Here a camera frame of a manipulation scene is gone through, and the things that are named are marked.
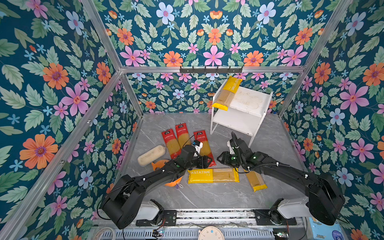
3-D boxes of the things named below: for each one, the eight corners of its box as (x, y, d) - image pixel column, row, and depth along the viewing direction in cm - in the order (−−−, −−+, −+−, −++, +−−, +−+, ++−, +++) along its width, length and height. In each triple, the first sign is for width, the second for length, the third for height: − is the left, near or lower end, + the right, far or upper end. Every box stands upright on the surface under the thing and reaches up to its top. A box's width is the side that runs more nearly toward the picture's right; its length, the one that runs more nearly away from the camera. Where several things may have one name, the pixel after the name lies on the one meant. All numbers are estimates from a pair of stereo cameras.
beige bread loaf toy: (142, 169, 92) (140, 166, 89) (138, 161, 95) (135, 158, 92) (168, 153, 99) (167, 149, 96) (163, 146, 103) (162, 142, 99)
